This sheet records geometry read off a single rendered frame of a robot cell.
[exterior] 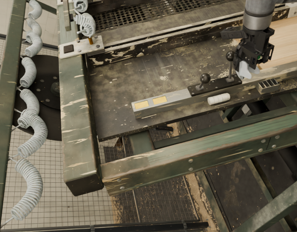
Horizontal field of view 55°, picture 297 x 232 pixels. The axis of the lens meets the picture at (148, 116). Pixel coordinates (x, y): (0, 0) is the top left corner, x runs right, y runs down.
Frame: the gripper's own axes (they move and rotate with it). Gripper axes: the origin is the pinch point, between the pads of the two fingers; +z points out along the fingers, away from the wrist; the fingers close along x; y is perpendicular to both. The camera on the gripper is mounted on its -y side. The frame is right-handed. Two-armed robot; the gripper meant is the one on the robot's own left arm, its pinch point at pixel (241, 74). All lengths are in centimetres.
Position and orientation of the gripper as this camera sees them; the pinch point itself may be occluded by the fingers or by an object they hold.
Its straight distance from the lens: 102.3
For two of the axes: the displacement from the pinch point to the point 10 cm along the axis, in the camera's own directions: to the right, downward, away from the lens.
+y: 5.5, 5.8, -6.0
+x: 8.3, -4.8, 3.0
